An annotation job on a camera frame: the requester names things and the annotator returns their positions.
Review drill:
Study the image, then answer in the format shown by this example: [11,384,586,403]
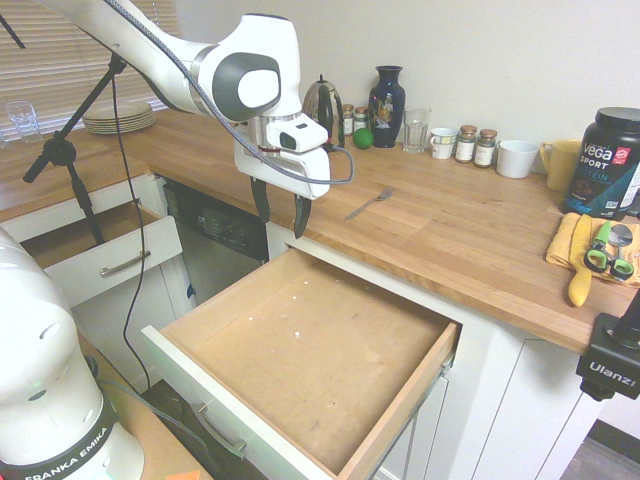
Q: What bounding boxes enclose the black Vega protein tub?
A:
[561,105,640,222]

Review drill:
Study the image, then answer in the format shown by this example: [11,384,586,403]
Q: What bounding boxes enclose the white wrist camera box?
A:
[264,113,329,153]

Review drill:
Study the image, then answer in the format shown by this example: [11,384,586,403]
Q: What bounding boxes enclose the plain white bowl cup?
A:
[495,139,541,180]

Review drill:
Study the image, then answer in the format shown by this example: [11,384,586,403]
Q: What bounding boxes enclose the copper lid spice jar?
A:
[473,128,499,169]
[454,124,478,165]

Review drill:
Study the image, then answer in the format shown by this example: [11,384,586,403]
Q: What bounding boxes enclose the dark blue painted vase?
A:
[368,64,406,150]

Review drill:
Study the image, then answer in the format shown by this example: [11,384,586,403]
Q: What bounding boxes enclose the small open white drawer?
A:
[18,199,184,307]

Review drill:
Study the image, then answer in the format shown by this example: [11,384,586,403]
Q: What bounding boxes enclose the black zip tie tail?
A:
[0,13,27,50]

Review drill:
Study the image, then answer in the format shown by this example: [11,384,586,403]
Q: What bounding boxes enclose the yellow sheathed knife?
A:
[566,213,594,308]

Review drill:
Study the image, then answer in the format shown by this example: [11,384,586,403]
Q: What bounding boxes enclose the yellow mug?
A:
[538,139,584,193]

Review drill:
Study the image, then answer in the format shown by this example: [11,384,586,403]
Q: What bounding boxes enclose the black tripod stand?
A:
[21,51,129,247]

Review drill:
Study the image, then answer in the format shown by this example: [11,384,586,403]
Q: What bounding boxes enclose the silver metal fork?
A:
[344,186,397,222]

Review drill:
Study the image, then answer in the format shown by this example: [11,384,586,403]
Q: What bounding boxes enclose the large drawer metal handle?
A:
[191,401,249,460]

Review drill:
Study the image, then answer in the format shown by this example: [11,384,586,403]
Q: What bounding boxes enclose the stack of beige plates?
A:
[81,103,157,136]

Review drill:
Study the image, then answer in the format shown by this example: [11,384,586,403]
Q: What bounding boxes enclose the clear faceted glass tumbler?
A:
[402,107,433,155]

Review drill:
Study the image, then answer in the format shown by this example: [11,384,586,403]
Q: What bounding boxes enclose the clear drinking glass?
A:
[4,100,37,144]

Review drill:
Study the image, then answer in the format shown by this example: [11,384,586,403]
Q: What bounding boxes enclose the thin black hanging cable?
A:
[110,69,153,392]

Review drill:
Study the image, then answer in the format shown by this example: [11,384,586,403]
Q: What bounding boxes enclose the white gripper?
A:
[234,135,333,240]

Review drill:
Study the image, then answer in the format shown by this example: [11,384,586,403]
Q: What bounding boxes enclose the yellow cloth towel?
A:
[544,211,640,289]

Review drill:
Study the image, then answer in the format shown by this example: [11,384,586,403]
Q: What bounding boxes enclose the black Ulanzi camera mount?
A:
[574,294,640,402]

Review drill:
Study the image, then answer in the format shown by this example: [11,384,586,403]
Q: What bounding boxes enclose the grey braided cable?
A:
[103,0,355,185]

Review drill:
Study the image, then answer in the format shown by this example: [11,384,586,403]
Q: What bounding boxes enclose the steel kettle with black handle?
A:
[301,74,346,149]

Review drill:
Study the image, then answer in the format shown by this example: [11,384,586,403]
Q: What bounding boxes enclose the brown wooden robot platform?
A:
[78,333,214,480]

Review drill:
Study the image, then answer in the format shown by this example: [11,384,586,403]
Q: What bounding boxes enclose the small drawer metal handle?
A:
[99,249,152,279]

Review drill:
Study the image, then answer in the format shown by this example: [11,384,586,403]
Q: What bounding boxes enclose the white base cabinet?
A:
[0,171,617,480]

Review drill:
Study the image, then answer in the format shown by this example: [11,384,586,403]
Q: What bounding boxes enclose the small white cup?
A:
[429,126,460,161]

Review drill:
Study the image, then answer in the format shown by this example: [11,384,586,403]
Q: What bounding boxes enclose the large open wooden drawer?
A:
[140,247,462,480]

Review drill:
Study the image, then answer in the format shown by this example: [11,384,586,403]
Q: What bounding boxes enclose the black steel dishwasher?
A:
[161,179,272,307]

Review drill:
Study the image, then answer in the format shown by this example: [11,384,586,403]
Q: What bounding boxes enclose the window blinds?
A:
[0,0,180,147]

